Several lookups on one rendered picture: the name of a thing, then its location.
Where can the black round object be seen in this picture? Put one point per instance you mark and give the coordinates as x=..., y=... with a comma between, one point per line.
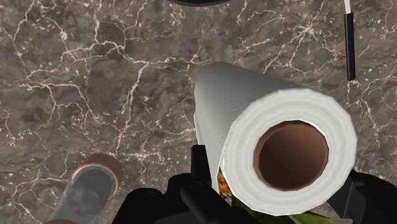
x=198, y=2

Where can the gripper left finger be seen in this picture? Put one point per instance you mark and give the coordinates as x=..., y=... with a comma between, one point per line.
x=198, y=192

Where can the grey cylinder with copper rim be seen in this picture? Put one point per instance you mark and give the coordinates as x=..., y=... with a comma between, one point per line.
x=86, y=192

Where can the white paper towel roll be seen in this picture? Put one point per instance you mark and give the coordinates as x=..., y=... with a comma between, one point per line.
x=248, y=124

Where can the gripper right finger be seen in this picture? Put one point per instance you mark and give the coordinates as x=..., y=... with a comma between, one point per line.
x=366, y=198

